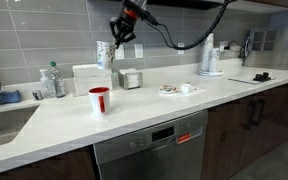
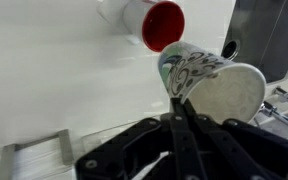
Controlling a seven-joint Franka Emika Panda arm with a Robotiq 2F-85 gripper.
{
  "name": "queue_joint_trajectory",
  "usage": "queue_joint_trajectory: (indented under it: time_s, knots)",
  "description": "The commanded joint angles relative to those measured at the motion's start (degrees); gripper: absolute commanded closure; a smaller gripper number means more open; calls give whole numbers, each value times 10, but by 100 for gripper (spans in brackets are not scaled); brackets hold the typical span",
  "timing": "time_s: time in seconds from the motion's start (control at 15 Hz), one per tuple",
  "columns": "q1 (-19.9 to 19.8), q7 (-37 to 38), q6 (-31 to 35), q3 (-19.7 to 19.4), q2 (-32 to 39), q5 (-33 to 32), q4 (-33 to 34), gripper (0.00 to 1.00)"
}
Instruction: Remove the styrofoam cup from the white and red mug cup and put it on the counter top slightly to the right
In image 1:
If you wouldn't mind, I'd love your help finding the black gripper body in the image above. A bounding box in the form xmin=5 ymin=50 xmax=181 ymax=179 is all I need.
xmin=116 ymin=14 xmax=139 ymax=41

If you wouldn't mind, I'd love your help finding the clear plastic cup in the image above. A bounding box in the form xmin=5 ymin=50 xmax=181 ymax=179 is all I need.
xmin=96 ymin=40 xmax=117 ymax=71

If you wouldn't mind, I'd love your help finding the white and red mug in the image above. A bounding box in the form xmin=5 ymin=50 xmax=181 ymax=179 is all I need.
xmin=88 ymin=86 xmax=112 ymax=116

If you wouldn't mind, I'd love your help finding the small white cup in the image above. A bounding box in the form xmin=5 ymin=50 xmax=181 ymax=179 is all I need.
xmin=180 ymin=82 xmax=192 ymax=95

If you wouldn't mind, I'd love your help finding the tall printed paper cup stack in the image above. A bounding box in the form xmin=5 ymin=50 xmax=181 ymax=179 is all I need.
xmin=201 ymin=32 xmax=215 ymax=74

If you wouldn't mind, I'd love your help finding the short printed paper cup stack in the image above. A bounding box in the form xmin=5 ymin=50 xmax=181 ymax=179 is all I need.
xmin=208 ymin=47 xmax=221 ymax=74

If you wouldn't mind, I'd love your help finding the grey napkin holder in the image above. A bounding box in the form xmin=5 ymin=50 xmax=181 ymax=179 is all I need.
xmin=118 ymin=68 xmax=143 ymax=91

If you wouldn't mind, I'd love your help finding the white box container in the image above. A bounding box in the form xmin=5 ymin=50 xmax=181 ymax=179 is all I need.
xmin=72 ymin=63 xmax=114 ymax=97

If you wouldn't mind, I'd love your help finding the small red patterned plate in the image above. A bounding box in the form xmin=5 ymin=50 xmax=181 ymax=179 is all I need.
xmin=158 ymin=84 xmax=178 ymax=95

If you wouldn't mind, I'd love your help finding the dark overhead cabinet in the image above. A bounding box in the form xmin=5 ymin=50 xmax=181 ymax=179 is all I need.
xmin=147 ymin=0 xmax=288 ymax=11

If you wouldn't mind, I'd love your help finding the clear bottle green cap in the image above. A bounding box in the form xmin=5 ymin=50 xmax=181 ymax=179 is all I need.
xmin=49 ymin=60 xmax=67 ymax=99

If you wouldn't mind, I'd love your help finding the clear soap bottle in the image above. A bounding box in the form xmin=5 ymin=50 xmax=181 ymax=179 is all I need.
xmin=39 ymin=68 xmax=56 ymax=99

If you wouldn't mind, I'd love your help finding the white paper mat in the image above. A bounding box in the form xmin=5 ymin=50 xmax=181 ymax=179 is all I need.
xmin=156 ymin=84 xmax=208 ymax=100

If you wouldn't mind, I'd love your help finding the white round tray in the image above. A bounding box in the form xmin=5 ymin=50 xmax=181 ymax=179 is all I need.
xmin=197 ymin=69 xmax=225 ymax=77

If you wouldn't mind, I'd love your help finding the small metal can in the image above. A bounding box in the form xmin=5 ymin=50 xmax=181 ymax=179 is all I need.
xmin=31 ymin=89 xmax=44 ymax=102

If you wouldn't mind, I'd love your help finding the stainless steel dishwasher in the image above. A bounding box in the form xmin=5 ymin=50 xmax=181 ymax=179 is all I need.
xmin=93 ymin=109 xmax=209 ymax=180

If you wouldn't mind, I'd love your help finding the blue sponge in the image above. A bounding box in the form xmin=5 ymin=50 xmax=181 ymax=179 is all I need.
xmin=0 ymin=89 xmax=22 ymax=105

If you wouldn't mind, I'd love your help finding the white flat board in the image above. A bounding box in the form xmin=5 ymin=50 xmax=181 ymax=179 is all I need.
xmin=228 ymin=73 xmax=276 ymax=85

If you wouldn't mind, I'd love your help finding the steel undermount sink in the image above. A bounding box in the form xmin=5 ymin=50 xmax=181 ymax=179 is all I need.
xmin=0 ymin=104 xmax=41 ymax=150

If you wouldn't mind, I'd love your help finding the small black object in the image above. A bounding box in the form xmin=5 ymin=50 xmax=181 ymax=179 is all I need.
xmin=253 ymin=71 xmax=272 ymax=83

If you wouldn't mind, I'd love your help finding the dark wood sink cabinet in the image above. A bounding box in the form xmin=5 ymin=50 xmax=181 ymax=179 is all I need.
xmin=0 ymin=145 xmax=100 ymax=180

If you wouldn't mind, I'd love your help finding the white light switch plate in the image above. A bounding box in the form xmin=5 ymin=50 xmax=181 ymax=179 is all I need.
xmin=114 ymin=44 xmax=125 ymax=61

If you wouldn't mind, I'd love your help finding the white wall outlet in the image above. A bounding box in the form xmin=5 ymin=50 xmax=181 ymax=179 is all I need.
xmin=177 ymin=41 xmax=186 ymax=56
xmin=219 ymin=40 xmax=229 ymax=53
xmin=134 ymin=43 xmax=144 ymax=59

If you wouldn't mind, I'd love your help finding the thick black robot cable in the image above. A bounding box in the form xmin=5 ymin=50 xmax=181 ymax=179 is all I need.
xmin=155 ymin=0 xmax=233 ymax=51

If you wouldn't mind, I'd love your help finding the black plug with cable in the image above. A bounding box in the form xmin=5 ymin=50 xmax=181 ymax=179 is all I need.
xmin=223 ymin=35 xmax=252 ymax=67

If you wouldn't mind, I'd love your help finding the black cabinet handle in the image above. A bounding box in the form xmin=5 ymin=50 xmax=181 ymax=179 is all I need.
xmin=248 ymin=99 xmax=257 ymax=130
xmin=256 ymin=98 xmax=266 ymax=128

